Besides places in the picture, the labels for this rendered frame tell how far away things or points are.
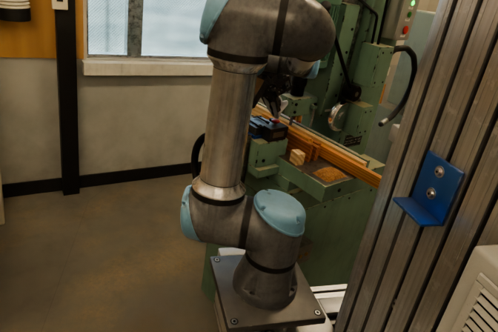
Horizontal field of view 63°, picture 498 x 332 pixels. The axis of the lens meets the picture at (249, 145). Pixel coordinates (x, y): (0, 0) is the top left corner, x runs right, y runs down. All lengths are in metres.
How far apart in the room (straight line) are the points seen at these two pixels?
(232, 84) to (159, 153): 2.23
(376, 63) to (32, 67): 1.84
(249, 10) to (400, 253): 0.48
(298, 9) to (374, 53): 0.85
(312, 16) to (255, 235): 0.44
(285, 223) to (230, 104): 0.27
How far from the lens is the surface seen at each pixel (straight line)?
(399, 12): 1.63
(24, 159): 2.78
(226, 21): 0.73
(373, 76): 1.56
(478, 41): 0.64
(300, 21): 0.72
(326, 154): 1.48
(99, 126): 2.75
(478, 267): 0.57
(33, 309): 2.13
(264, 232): 0.85
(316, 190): 1.34
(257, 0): 0.73
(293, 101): 1.51
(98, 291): 2.15
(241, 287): 0.96
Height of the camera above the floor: 1.49
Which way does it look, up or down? 24 degrees down
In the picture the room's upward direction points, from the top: 9 degrees clockwise
